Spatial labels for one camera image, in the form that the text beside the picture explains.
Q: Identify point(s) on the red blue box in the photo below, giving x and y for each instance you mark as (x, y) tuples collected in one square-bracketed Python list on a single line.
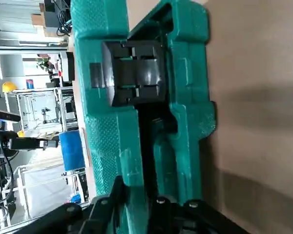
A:
[(30, 84)]

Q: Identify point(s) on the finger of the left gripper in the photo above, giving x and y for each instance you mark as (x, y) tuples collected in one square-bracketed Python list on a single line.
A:
[(27, 143)]

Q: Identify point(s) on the black toolbox latch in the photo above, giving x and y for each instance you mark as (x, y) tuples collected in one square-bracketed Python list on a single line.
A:
[(136, 73)]

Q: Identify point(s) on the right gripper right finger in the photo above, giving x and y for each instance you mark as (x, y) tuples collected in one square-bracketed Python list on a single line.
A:
[(190, 219)]

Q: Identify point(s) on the green potted plant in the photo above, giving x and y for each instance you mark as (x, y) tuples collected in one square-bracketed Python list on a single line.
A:
[(45, 64)]

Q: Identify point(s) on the blue cloth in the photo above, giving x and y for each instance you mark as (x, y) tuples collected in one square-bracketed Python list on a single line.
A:
[(72, 151)]

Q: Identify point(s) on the green plastic toolbox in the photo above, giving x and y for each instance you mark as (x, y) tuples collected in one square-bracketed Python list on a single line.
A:
[(105, 146)]

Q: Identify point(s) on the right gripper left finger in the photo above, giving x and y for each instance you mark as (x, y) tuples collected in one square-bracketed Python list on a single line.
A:
[(100, 214)]

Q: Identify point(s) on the dark wrist camera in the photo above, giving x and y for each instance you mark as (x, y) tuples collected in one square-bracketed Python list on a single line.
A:
[(5, 115)]

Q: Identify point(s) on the yellow hard hat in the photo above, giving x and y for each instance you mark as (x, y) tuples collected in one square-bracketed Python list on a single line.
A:
[(7, 87)]

